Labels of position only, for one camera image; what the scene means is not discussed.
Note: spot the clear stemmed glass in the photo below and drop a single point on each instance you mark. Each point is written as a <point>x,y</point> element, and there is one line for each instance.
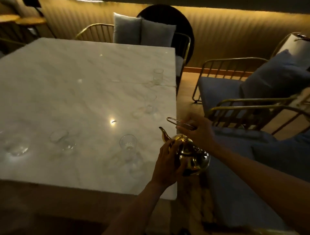
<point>150,104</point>

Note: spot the black round chair back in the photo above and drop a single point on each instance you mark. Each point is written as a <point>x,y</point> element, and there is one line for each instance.
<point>180,24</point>

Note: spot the person's left thumb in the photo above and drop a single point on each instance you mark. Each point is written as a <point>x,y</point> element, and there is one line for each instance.
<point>182,167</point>

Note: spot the blue square cushion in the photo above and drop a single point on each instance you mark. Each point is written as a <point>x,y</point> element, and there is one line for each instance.
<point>276,77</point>

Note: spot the gold frame blue sofa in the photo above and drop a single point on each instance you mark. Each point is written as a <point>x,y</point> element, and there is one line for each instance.
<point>235,188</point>

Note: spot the person's left hand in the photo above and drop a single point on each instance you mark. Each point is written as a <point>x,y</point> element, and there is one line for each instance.
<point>164,169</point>

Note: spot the person's right forearm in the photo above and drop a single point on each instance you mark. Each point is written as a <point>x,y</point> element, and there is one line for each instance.
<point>261,184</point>

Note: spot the clear faceted glass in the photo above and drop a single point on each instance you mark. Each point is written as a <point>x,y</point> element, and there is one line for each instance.
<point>128,142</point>

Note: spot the clear tilted glass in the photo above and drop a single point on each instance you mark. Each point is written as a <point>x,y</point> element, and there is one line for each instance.
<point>60,139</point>

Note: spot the gold metal teapot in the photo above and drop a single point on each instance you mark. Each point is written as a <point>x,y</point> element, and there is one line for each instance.
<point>192,157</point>

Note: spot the round wooden side table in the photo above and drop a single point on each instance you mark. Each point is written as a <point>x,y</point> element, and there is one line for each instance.
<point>31,21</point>
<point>8,17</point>

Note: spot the blue sofa cushion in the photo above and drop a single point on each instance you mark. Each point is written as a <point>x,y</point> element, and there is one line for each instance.
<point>283,155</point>

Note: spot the large grey cushion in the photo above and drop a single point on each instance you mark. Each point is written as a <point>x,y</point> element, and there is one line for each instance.
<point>127,29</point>

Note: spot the person's left forearm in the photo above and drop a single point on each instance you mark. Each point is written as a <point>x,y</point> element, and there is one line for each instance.
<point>135,210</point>

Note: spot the small grey cushion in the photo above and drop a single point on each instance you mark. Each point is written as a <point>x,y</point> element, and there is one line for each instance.
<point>157,34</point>

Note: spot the tall clear drinking glass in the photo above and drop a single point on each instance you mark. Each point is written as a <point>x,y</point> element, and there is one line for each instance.
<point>158,77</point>

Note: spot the person's right fingers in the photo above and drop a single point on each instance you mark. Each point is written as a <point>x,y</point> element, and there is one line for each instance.
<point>186,124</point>

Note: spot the clear low glass bowl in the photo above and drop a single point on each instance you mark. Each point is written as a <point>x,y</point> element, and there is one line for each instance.
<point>17,147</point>

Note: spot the person's right hand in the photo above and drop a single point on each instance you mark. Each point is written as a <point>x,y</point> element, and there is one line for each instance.
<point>202,135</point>

